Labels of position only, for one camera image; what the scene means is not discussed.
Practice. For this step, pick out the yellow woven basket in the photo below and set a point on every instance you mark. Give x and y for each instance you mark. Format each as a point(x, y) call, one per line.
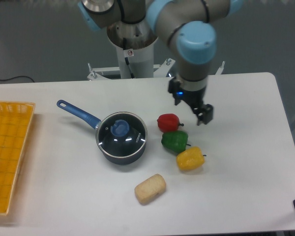
point(15, 122)

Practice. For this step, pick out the dark blue saucepan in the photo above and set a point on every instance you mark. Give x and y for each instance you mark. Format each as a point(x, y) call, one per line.
point(94, 122)

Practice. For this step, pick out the green bell pepper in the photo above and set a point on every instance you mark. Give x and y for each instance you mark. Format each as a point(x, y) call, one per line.
point(175, 141)

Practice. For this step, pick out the beige bread loaf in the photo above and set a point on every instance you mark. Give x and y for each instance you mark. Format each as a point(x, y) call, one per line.
point(150, 188)

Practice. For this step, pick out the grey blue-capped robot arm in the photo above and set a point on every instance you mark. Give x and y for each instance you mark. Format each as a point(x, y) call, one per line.
point(98, 14)

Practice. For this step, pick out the yellow bell pepper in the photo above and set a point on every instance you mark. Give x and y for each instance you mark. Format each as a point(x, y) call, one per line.
point(190, 159)

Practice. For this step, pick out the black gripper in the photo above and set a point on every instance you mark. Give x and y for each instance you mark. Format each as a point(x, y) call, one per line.
point(193, 97)

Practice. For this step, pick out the red bell pepper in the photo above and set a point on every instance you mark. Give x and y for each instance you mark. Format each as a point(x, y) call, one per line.
point(168, 123)

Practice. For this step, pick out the glass lid blue knob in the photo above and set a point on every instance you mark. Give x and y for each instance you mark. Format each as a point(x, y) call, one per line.
point(122, 135)

